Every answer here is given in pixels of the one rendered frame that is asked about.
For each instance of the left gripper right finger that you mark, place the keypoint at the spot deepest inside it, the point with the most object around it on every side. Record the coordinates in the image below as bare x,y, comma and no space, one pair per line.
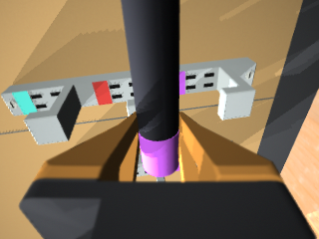
218,158

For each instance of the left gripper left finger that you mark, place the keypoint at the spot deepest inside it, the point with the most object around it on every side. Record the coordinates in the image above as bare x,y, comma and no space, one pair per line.
101,156

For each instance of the black metal bar with violet end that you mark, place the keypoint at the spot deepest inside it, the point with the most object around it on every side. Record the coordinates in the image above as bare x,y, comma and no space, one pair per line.
152,35

